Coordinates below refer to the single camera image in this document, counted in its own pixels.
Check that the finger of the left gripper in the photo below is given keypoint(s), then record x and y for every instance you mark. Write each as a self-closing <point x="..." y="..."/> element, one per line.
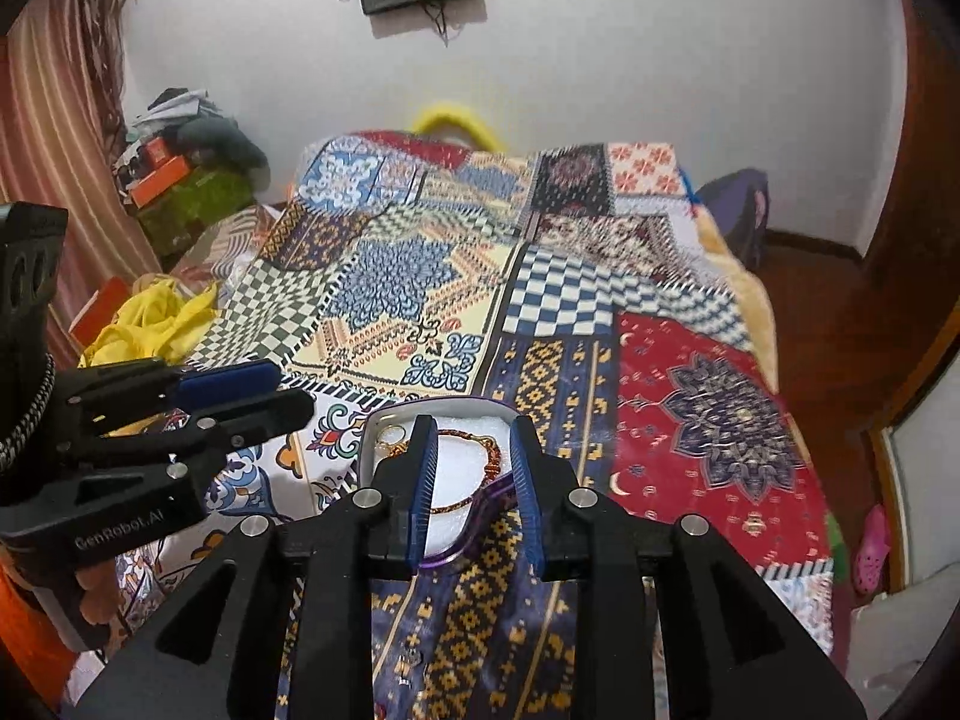
<point x="225" y="382"/>
<point x="239" y="424"/>

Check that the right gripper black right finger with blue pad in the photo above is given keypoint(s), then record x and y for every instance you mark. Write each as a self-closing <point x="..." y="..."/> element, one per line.
<point x="574" y="534"/>

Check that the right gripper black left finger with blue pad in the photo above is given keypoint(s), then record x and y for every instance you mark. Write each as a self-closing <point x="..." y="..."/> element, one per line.
<point x="378" y="532"/>

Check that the purple jewelry tin white lining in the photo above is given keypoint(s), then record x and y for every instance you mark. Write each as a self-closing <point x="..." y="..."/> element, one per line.
<point x="474" y="477"/>

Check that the hand holding other gripper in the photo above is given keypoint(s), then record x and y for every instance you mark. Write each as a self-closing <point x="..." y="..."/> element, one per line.
<point x="74" y="583"/>

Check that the yellow cloth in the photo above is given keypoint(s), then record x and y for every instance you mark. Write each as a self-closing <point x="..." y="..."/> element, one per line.
<point x="159" y="322"/>

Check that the red box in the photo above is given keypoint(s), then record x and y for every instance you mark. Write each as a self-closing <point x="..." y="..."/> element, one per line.
<point x="98" y="311"/>

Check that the orange box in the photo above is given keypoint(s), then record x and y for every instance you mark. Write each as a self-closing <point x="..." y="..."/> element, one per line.
<point x="158" y="181"/>

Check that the colourful patchwork bedspread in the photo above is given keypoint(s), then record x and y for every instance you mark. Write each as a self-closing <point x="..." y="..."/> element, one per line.
<point x="585" y="288"/>

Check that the grey clothes pile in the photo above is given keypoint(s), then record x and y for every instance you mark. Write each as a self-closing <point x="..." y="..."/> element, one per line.
<point x="191" y="125"/>

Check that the pink croc sandal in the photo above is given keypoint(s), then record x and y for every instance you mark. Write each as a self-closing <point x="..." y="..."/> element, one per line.
<point x="869" y="561"/>

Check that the striped pink curtain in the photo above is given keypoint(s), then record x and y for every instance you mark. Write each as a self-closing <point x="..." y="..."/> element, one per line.
<point x="62" y="130"/>

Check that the yellow pillow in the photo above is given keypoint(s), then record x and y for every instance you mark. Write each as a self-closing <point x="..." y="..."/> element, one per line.
<point x="447" y="117"/>

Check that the dark purple bag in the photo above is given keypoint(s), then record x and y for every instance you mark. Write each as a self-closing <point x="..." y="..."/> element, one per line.
<point x="740" y="204"/>

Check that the brown wooden door frame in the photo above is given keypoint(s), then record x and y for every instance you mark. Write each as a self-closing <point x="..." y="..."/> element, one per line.
<point x="851" y="329"/>

